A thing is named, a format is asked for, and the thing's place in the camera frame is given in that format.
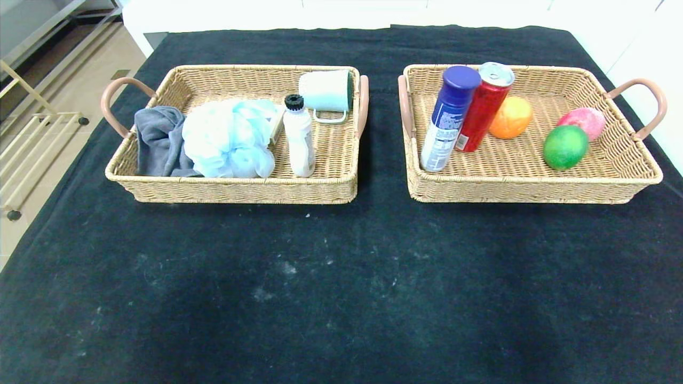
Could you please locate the white bottle with brush cap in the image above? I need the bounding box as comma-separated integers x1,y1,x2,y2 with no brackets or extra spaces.
282,94,316,178

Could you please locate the gold card box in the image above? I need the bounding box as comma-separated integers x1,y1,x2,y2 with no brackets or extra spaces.
269,104,287,145

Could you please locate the light blue bath pouf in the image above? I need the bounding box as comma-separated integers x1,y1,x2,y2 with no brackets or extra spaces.
182,99,281,179

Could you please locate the blue capped spray can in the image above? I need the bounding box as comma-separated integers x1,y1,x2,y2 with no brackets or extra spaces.
420,66,482,172

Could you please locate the red drink can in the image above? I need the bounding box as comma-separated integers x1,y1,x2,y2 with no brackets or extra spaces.
455,62,516,153

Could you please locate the green lime fruit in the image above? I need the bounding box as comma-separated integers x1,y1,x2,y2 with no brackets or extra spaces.
543,125,590,171

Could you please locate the mint green enamel mug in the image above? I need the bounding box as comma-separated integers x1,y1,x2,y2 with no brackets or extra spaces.
298,70,354,124

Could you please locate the black table cloth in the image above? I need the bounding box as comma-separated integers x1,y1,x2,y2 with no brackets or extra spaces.
0,24,683,384

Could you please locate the orange fruit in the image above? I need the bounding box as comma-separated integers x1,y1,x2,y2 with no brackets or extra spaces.
488,96,533,139

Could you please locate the grey cloth towel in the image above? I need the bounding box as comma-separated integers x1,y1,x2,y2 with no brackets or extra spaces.
134,106,201,178

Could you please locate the pink red peach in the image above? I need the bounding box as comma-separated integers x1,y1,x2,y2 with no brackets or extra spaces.
558,107,606,140

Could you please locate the beige metal rack on wheels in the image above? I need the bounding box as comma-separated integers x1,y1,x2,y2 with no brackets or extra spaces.
0,59,90,222

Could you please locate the wicker basket with brown handles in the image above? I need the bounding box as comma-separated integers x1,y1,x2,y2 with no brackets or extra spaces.
101,65,370,205
398,64,668,205

